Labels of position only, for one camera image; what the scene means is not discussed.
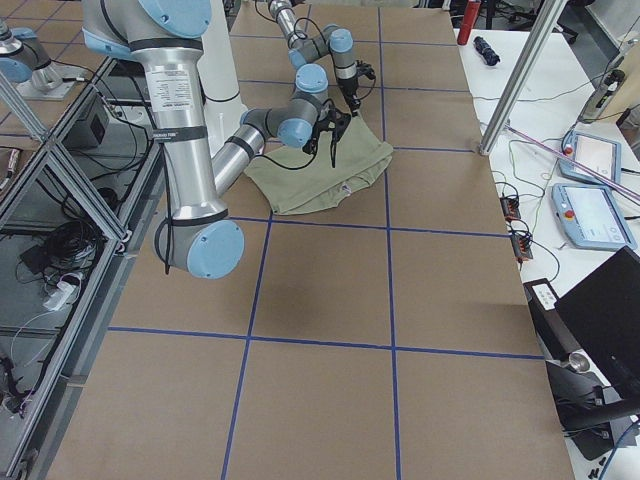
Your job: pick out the aluminium frame post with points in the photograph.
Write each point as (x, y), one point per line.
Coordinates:
(533, 47)

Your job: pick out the red cylinder bottle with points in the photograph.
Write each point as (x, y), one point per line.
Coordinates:
(471, 13)

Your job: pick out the folded dark blue umbrella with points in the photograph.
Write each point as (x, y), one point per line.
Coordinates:
(488, 54)

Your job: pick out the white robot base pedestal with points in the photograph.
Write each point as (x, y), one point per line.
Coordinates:
(223, 105)

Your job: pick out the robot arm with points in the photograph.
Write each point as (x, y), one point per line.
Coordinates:
(332, 40)
(184, 49)

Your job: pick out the blue teach pendant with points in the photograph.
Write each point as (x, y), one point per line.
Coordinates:
(596, 153)
(591, 218)

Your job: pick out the black laptop monitor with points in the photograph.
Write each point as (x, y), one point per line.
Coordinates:
(602, 314)

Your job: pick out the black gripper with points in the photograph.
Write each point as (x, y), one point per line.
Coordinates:
(336, 124)
(350, 89)

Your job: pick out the lower blue teach pendant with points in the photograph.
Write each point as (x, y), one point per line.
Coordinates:
(591, 218)

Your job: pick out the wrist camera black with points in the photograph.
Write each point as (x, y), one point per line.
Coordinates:
(365, 69)
(311, 147)

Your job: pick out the olive green long-sleeve shirt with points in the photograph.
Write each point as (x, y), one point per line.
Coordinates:
(294, 186)

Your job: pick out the upper blue teach pendant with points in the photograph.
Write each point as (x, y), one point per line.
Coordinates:
(596, 153)

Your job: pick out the orange electronics board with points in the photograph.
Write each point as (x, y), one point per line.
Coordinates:
(510, 208)
(521, 243)

